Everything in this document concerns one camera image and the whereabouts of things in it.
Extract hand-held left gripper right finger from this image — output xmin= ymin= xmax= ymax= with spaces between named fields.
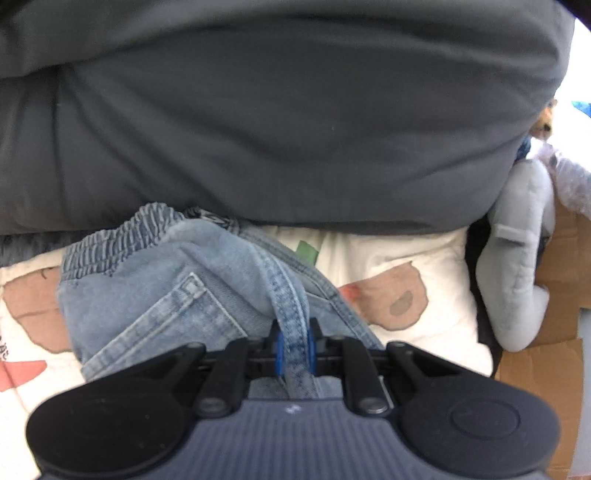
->
xmin=307 ymin=318 xmax=462 ymax=415

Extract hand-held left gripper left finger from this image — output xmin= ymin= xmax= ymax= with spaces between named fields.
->
xmin=134 ymin=320 xmax=284 ymax=417

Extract light blue denim jeans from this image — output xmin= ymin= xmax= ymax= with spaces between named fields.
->
xmin=56 ymin=202 xmax=386 ymax=402

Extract cream bear print bedsheet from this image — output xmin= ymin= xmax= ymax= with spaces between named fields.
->
xmin=0 ymin=228 xmax=496 ymax=480

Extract brown cardboard sheet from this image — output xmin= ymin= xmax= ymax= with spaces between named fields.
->
xmin=494 ymin=198 xmax=591 ymax=480

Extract grey neck pillow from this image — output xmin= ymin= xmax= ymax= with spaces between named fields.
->
xmin=475 ymin=159 xmax=556 ymax=353

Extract dark grey duvet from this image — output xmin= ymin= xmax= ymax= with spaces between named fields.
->
xmin=0 ymin=0 xmax=575 ymax=237

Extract clear bubble wrap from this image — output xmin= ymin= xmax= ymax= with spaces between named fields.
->
xmin=547 ymin=145 xmax=591 ymax=214

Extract brown plush toy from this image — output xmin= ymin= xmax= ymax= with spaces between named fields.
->
xmin=530 ymin=99 xmax=558 ymax=140

